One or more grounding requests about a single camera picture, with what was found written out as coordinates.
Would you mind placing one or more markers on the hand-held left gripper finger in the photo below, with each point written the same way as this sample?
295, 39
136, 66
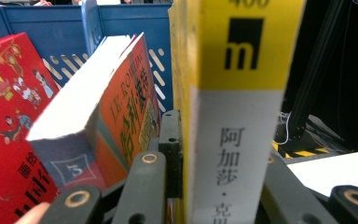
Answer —
171, 155

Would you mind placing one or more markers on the yellow book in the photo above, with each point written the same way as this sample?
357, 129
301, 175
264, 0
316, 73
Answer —
230, 118

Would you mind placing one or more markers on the teal illustrated book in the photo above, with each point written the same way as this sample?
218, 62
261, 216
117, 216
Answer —
105, 109

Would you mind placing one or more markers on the red cartoon book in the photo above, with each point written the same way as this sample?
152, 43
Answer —
9, 124

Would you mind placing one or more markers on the blue plastic file rack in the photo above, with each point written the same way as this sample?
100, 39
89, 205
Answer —
59, 34

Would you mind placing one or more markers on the stand base with hazard tape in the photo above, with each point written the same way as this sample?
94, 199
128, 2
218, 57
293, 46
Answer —
310, 140

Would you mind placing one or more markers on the black curtain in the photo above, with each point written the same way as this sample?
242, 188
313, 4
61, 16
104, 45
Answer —
354, 77

